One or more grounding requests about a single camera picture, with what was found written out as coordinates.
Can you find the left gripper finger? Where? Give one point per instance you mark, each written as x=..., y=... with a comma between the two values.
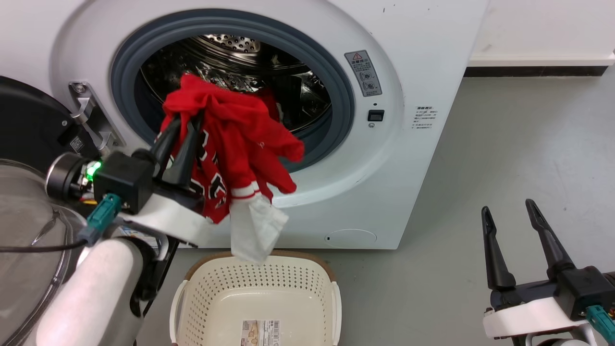
x=185, y=163
x=166, y=144

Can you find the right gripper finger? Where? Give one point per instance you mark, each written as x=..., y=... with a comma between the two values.
x=495, y=259
x=550, y=245

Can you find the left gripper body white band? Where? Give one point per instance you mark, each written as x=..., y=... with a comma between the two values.
x=168, y=221

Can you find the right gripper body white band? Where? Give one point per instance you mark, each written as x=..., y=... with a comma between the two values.
x=528, y=315

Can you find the red jersey with white sleeve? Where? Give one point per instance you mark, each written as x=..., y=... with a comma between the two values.
x=230, y=129

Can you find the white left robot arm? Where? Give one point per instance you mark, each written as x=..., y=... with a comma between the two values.
x=91, y=298

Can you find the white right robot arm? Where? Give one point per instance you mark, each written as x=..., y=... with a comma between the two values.
x=557, y=342

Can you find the cream perforated laundry basket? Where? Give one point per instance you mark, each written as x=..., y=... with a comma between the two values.
x=259, y=293

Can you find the washing machine door with glass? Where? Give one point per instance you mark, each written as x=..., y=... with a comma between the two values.
x=29, y=120

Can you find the paper label in basket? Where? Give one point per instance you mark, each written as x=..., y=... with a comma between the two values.
x=259, y=334

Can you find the white front-load washing machine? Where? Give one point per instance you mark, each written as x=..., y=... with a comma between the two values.
x=423, y=57

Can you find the metal door hinge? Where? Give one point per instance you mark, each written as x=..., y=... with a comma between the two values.
x=89, y=113

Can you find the QR code sticker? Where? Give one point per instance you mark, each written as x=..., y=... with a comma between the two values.
x=77, y=143

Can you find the round filter cover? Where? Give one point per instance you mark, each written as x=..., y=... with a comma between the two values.
x=350, y=238

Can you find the dark baseboard strip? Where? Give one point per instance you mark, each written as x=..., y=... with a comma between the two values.
x=533, y=71

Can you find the black door latch socket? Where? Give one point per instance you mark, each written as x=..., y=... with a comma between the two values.
x=375, y=115

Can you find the grey warning sticker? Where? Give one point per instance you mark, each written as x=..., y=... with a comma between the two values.
x=363, y=73

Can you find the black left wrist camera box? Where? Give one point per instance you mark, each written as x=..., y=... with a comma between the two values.
x=122, y=180

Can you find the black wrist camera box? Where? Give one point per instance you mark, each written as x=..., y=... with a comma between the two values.
x=122, y=180
x=584, y=290

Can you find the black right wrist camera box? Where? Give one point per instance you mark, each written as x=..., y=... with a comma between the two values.
x=584, y=290

